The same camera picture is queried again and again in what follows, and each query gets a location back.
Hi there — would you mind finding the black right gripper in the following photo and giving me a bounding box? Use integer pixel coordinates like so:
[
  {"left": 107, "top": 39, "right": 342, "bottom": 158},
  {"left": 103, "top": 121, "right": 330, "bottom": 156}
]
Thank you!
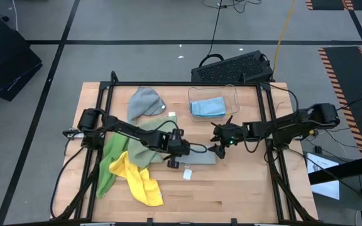
[{"left": 208, "top": 115, "right": 244, "bottom": 159}]

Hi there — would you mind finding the light grey waffle towel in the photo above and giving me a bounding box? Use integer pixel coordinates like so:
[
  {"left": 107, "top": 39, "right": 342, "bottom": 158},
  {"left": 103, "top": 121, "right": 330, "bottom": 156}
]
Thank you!
[{"left": 174, "top": 152, "right": 217, "bottom": 181}]

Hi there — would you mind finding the light blue towel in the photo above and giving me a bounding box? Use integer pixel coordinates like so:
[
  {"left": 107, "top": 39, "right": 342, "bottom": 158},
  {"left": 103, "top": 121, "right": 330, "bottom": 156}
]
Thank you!
[{"left": 189, "top": 95, "right": 227, "bottom": 117}]

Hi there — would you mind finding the pale green towel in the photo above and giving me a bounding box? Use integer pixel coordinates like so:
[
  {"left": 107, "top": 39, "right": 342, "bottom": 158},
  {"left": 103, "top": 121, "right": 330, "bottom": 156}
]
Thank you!
[{"left": 126, "top": 112, "right": 178, "bottom": 170}]

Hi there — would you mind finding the yellow towel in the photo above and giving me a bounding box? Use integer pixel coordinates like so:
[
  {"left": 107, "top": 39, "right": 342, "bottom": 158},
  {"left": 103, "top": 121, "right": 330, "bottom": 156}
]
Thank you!
[{"left": 108, "top": 151, "right": 165, "bottom": 207}]

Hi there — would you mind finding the blue-grey towel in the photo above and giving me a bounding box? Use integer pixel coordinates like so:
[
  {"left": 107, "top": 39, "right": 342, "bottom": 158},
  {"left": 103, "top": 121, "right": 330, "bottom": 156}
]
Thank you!
[{"left": 127, "top": 87, "right": 167, "bottom": 125}]

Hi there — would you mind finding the clear plastic bin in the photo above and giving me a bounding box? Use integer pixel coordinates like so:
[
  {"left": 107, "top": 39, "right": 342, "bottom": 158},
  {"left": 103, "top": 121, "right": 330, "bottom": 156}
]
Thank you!
[{"left": 187, "top": 83, "right": 240, "bottom": 122}]

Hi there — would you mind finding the bright green towel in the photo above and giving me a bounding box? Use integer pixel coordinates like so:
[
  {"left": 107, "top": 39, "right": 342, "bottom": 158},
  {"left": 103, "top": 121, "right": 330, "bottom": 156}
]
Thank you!
[{"left": 96, "top": 131, "right": 131, "bottom": 199}]

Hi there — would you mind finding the black perforated computer case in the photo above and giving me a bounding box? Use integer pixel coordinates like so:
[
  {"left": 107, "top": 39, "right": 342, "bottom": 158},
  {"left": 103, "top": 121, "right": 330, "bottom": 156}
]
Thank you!
[{"left": 190, "top": 50, "right": 275, "bottom": 85}]

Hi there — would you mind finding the white printed sheet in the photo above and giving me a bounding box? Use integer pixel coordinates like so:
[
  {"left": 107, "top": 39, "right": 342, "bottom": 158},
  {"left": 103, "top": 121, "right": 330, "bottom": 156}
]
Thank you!
[{"left": 306, "top": 152, "right": 341, "bottom": 201}]

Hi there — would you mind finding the black hazard-striped floor mat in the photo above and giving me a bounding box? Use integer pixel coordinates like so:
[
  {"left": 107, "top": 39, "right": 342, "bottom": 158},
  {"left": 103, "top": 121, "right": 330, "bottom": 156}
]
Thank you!
[
  {"left": 305, "top": 0, "right": 362, "bottom": 11},
  {"left": 317, "top": 46, "right": 362, "bottom": 158}
]

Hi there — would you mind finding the black cart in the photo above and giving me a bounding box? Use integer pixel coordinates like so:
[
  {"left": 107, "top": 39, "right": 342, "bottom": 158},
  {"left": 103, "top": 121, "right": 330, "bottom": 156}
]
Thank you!
[{"left": 0, "top": 17, "right": 43, "bottom": 102}]

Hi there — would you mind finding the black metal table frame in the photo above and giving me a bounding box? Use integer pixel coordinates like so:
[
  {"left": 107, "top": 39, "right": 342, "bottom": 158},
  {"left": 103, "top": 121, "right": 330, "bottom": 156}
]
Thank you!
[{"left": 50, "top": 70, "right": 319, "bottom": 226}]

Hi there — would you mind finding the black floor cable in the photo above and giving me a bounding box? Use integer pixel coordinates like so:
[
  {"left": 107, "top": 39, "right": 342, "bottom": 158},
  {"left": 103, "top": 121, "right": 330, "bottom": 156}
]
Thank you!
[{"left": 199, "top": 0, "right": 262, "bottom": 67}]

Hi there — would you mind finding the silver metal bracket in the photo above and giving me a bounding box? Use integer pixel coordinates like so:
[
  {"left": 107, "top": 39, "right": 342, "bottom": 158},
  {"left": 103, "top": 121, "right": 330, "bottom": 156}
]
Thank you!
[{"left": 63, "top": 127, "right": 84, "bottom": 139}]

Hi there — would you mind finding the yellow cable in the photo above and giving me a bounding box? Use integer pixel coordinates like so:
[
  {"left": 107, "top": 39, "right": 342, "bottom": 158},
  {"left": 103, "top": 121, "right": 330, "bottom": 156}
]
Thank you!
[{"left": 271, "top": 0, "right": 297, "bottom": 79}]

